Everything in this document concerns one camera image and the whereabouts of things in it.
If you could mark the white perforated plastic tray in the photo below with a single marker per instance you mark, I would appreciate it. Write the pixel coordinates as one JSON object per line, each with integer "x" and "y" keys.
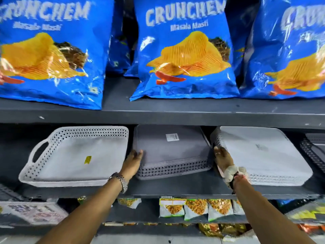
{"x": 264, "y": 154}

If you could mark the silver metal wristwatch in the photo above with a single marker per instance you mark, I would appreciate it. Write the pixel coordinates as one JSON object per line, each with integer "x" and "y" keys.
{"x": 120, "y": 180}

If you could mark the blue potato chips bag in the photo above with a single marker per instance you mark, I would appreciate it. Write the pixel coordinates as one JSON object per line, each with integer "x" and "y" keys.
{"x": 237, "y": 35}
{"x": 287, "y": 48}
{"x": 119, "y": 48}
{"x": 48, "y": 48}
{"x": 185, "y": 48}

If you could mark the person's left hand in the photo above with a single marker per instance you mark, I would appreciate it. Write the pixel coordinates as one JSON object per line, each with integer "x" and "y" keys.
{"x": 130, "y": 166}

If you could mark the yellow snack packets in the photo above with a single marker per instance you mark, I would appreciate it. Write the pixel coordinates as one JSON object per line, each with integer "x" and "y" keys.
{"x": 306, "y": 213}

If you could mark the white green snack packet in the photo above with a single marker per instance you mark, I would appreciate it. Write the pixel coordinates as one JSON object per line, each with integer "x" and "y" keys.
{"x": 130, "y": 202}
{"x": 195, "y": 209}
{"x": 220, "y": 209}
{"x": 172, "y": 209}
{"x": 237, "y": 207}

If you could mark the golden snack packets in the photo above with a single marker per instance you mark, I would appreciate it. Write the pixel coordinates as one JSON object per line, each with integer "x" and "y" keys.
{"x": 223, "y": 229}

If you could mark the person's right forearm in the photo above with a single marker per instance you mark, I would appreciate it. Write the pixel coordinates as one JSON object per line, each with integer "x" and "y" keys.
{"x": 264, "y": 213}

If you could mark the person's left fingers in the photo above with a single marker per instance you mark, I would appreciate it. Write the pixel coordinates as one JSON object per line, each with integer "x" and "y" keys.
{"x": 137, "y": 154}

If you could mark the person's right hand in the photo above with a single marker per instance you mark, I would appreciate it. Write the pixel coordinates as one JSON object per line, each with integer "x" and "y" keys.
{"x": 223, "y": 162}

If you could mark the dark perforated plastic tray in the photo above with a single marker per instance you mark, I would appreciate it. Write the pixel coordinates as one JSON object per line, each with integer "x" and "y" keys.
{"x": 313, "y": 149}

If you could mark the grey perforated plastic tray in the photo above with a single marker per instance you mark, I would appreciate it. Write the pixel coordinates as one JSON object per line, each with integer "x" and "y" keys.
{"x": 170, "y": 149}

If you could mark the person's left forearm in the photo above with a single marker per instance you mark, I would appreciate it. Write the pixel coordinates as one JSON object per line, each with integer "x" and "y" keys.
{"x": 83, "y": 215}

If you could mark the printed white box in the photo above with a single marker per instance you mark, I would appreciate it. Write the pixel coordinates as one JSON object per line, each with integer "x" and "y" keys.
{"x": 33, "y": 213}

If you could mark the person's right fingers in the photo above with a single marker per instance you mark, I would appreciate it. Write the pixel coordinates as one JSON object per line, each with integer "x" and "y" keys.
{"x": 219, "y": 152}

